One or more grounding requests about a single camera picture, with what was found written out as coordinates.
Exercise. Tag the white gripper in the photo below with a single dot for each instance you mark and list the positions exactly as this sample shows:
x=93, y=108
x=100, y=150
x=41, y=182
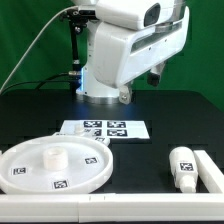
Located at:
x=121, y=55

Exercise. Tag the white round table top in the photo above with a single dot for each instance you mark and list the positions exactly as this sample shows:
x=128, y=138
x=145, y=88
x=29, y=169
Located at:
x=55, y=165

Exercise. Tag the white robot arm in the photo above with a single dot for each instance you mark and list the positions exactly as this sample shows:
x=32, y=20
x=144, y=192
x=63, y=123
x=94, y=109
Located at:
x=130, y=14

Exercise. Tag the white marker sheet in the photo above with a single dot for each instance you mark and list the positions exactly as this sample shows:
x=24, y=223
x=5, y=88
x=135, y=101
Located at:
x=114, y=129

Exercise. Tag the white cross-shaped table base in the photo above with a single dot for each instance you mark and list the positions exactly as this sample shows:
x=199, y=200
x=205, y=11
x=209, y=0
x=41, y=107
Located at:
x=81, y=131

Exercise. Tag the black camera stand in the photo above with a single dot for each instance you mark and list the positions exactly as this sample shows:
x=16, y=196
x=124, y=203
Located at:
x=77, y=20

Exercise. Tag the white right rail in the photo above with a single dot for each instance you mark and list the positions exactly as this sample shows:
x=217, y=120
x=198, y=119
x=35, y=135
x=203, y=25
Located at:
x=209, y=173

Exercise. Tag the white rail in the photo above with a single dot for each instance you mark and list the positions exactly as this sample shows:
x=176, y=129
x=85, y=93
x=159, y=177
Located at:
x=112, y=207
x=209, y=173

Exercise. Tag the white front rail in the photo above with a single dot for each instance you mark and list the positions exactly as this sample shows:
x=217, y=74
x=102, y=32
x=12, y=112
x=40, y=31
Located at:
x=112, y=207

